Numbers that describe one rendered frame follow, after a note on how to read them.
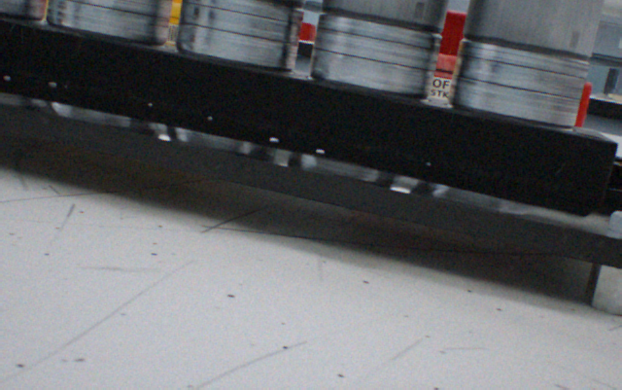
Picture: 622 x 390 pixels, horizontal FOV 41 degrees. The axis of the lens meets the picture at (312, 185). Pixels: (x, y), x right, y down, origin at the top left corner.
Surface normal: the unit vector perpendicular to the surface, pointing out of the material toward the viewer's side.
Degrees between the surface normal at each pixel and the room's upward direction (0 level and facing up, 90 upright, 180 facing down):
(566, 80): 90
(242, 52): 90
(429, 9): 90
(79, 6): 90
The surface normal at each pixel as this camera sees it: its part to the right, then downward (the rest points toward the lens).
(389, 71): 0.20, 0.21
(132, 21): 0.58, 0.25
